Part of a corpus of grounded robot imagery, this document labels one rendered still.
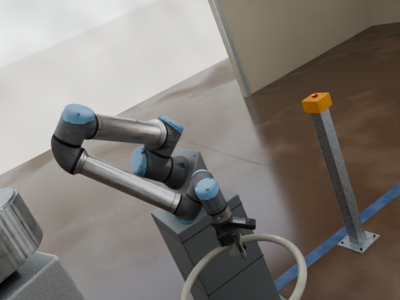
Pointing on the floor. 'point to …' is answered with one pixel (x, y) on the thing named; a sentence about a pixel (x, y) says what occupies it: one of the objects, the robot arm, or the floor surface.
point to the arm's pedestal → (171, 231)
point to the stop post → (338, 173)
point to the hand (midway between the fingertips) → (246, 251)
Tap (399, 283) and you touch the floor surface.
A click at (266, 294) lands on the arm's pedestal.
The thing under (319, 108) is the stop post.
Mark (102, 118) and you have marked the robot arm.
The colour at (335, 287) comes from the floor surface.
